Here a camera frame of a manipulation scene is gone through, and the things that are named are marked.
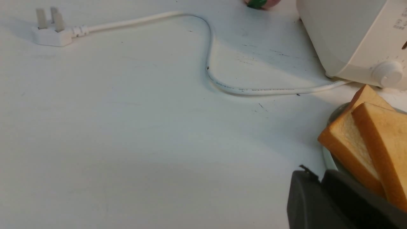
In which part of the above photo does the light blue round plate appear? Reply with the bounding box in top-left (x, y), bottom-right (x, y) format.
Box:
top-left (322, 102), bottom-right (407, 174)

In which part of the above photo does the white two-slot toaster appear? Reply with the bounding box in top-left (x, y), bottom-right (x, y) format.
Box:
top-left (296, 0), bottom-right (407, 90)

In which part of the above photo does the toast slice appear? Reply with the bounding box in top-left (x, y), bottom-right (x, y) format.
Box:
top-left (352, 103), bottom-right (407, 211)
top-left (318, 85), bottom-right (395, 198)

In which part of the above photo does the white toaster power cord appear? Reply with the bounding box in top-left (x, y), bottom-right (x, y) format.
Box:
top-left (32, 7), bottom-right (353, 96)

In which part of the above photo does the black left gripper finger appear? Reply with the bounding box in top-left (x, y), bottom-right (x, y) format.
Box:
top-left (287, 165), bottom-right (407, 229)

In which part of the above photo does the pink toy peach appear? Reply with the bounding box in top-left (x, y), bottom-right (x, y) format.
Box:
top-left (244, 0), bottom-right (281, 9)

